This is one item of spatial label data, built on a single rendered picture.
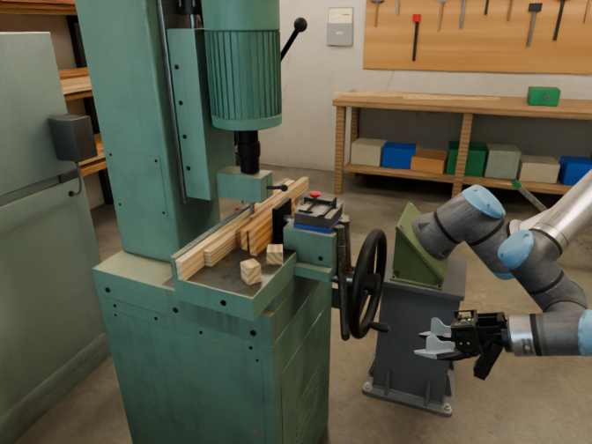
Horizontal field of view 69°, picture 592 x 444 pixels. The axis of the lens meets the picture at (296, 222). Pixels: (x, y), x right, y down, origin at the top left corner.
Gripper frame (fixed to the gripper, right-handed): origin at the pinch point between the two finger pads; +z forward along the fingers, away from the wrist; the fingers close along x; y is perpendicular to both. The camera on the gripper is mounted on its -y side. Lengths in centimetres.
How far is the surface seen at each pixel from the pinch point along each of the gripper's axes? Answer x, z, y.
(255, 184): -3, 31, 48
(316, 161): -329, 167, -2
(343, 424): -29, 50, -57
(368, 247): -0.6, 6.0, 27.6
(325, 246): 0.6, 16.3, 30.0
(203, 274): 19, 39, 35
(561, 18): -337, -68, 57
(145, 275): 13, 66, 34
